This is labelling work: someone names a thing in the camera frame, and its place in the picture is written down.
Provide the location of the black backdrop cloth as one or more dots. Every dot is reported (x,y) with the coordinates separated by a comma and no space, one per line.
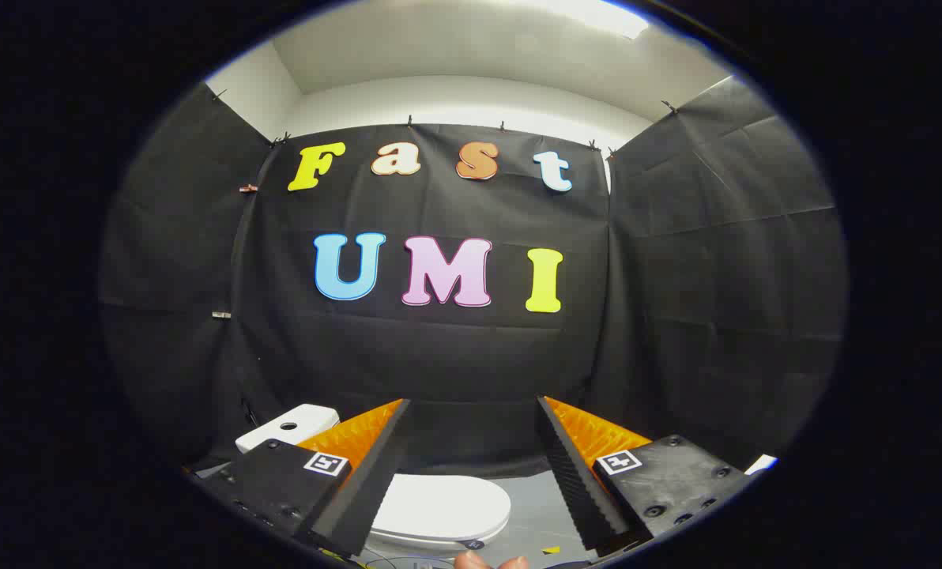
(439,356)

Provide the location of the white ceramic toilet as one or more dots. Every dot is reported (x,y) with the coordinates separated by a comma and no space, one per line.
(301,423)

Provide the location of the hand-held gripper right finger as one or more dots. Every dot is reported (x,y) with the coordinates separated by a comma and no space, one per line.
(574,482)

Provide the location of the white toilet lid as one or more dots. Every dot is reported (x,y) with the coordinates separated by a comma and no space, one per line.
(447,506)

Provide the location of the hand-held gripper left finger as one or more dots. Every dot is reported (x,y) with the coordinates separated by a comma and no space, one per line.
(372,482)

